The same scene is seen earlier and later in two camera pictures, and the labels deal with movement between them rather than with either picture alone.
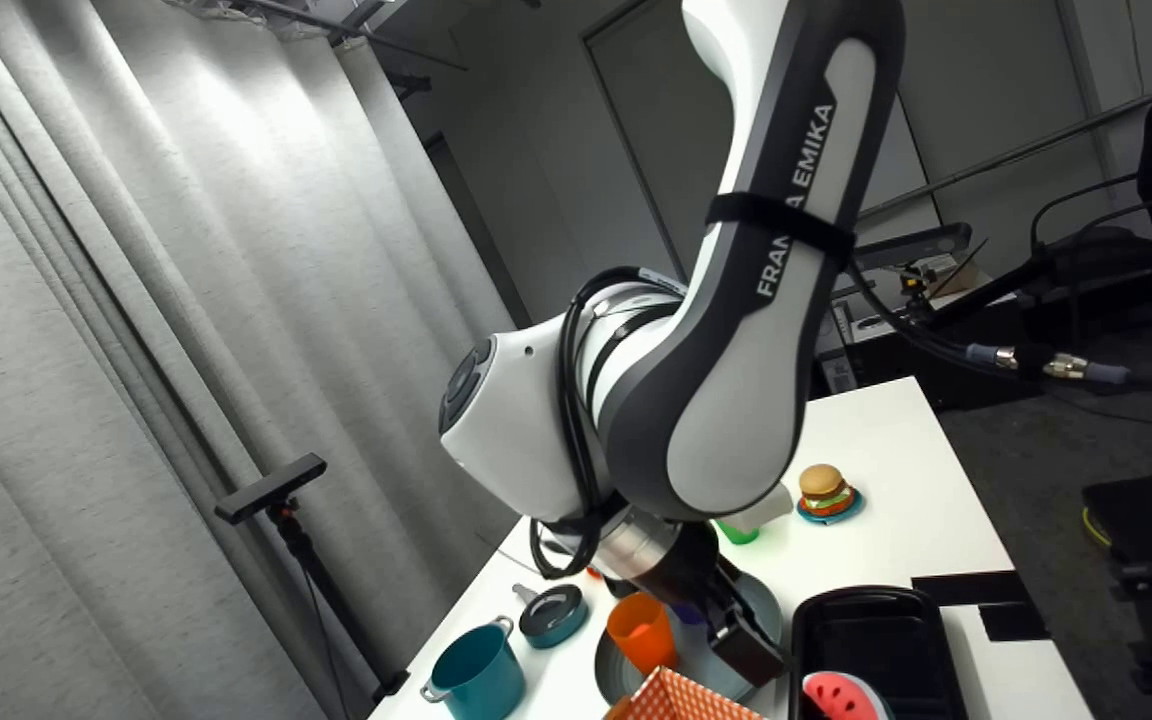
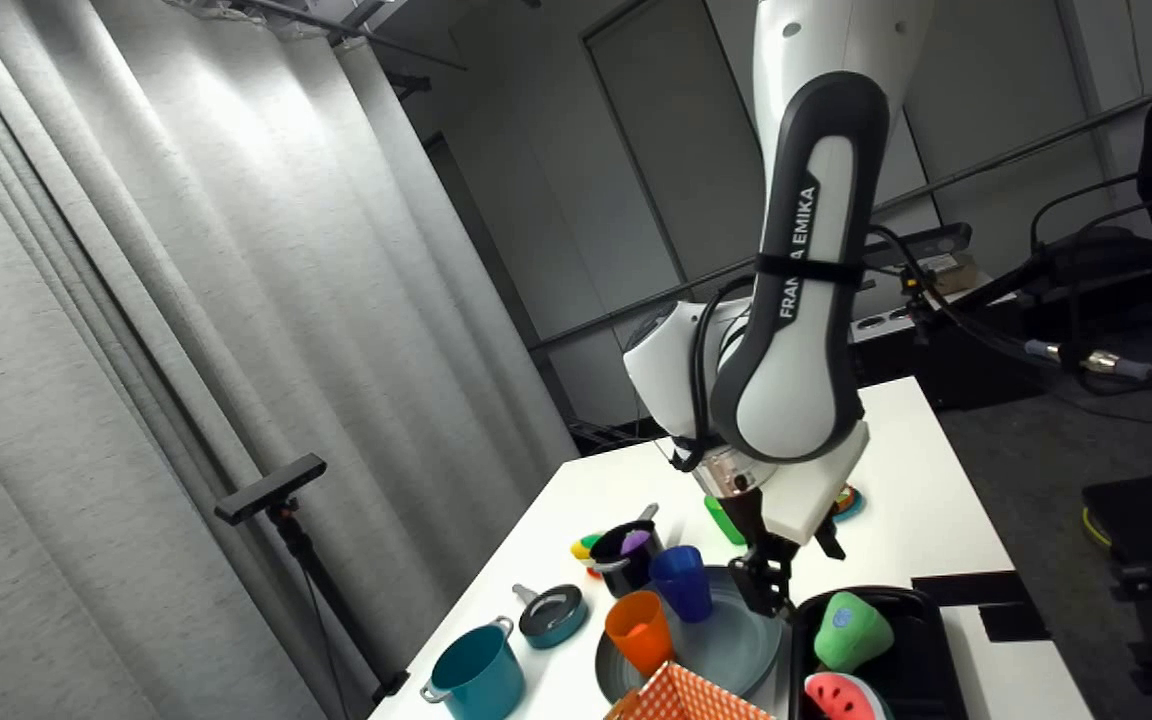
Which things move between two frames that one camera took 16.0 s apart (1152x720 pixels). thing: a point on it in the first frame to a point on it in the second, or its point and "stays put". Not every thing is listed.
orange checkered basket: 664,695 stays put
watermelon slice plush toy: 843,695 stays put
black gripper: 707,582 to 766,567
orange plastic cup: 642,630 stays put
